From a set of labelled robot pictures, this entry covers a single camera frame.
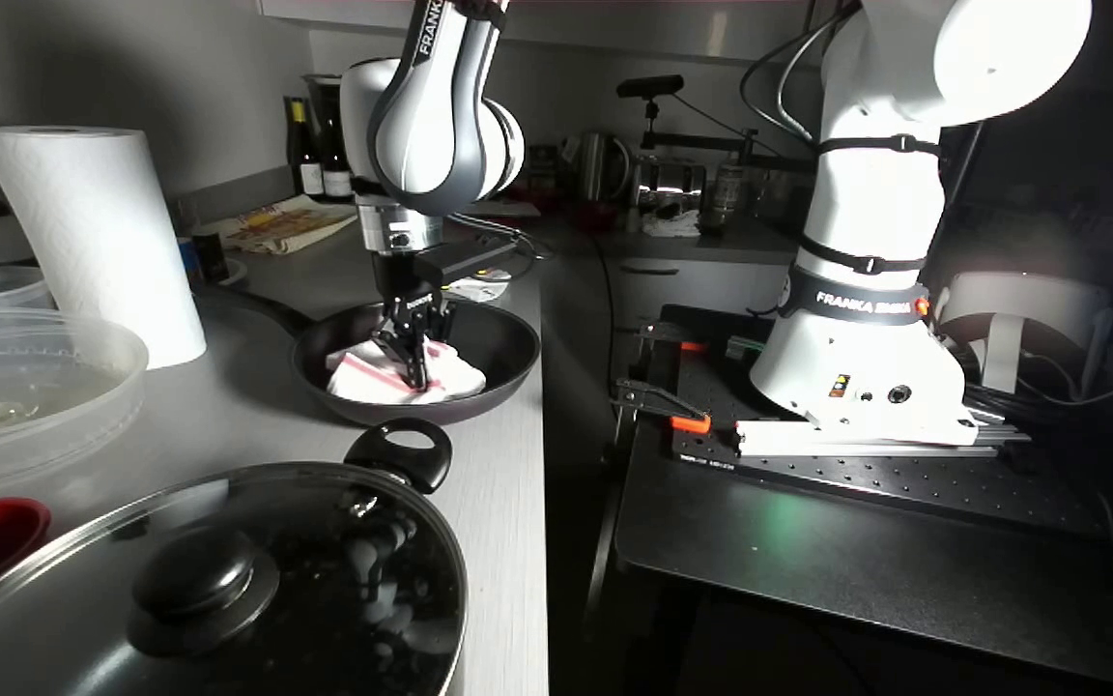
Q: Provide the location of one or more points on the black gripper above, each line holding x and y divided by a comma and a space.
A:
411, 303

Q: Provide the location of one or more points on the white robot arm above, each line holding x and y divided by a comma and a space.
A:
849, 363

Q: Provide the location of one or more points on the black frying pan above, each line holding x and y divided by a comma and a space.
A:
447, 363

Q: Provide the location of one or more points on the white paper towel roll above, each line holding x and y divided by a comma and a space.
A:
99, 226

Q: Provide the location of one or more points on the dark wine bottle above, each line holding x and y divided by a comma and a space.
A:
302, 147

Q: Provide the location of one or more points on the orange black clamp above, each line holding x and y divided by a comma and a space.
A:
648, 399

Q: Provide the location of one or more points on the black pot with glass lid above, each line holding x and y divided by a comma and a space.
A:
260, 580

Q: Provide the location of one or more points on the clear plastic bowl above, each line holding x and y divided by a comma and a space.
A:
66, 387

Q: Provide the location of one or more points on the black mounting table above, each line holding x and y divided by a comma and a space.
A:
1001, 553

